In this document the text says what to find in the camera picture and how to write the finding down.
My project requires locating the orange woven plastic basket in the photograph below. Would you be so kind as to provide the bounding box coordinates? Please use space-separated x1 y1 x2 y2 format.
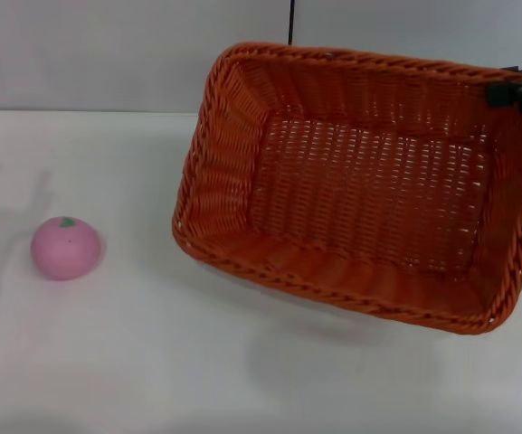
171 42 522 336

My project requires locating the pink peach toy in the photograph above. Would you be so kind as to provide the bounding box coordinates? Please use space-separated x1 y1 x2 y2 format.
30 215 102 282

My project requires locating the black vertical wall strip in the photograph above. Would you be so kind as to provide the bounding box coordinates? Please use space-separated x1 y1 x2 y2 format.
287 0 297 47

